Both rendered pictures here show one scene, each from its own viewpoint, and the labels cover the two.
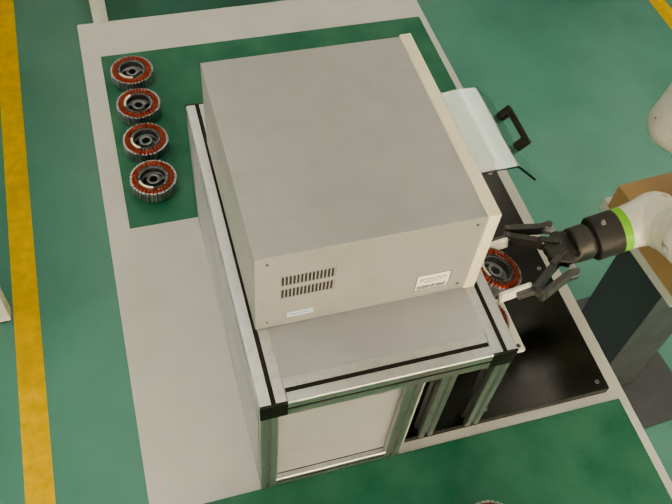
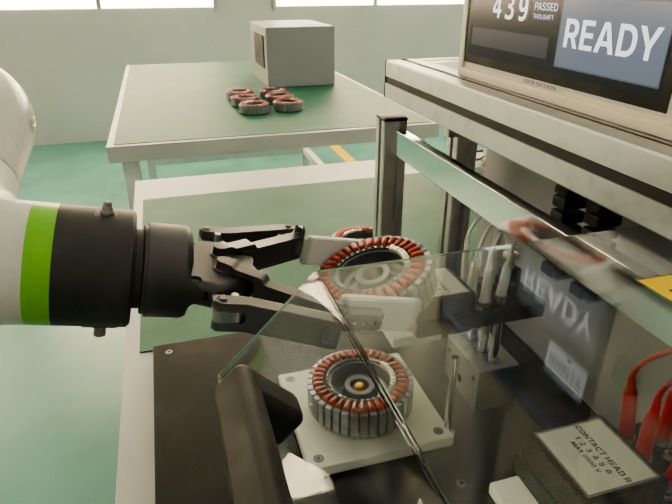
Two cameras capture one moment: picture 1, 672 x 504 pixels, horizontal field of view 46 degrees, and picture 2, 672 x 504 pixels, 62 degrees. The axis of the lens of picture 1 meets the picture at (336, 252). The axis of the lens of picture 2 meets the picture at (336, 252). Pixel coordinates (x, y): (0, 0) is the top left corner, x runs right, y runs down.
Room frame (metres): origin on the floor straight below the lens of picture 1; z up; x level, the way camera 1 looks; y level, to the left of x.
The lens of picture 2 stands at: (1.39, -0.32, 1.20)
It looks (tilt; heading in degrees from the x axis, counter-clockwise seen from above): 26 degrees down; 185
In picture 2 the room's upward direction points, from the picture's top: straight up
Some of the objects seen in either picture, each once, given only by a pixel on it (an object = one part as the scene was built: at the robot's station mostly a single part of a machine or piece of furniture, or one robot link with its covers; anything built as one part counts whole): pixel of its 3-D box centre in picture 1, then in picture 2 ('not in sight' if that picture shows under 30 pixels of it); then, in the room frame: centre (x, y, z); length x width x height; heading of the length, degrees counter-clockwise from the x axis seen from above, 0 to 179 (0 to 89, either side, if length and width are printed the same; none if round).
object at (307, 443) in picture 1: (334, 432); not in sight; (0.57, -0.04, 0.91); 0.28 x 0.03 x 0.32; 112
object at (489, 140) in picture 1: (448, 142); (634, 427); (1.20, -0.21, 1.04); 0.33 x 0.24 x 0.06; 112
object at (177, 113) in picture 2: not in sight; (249, 164); (-1.26, -0.98, 0.37); 1.85 x 1.10 x 0.75; 22
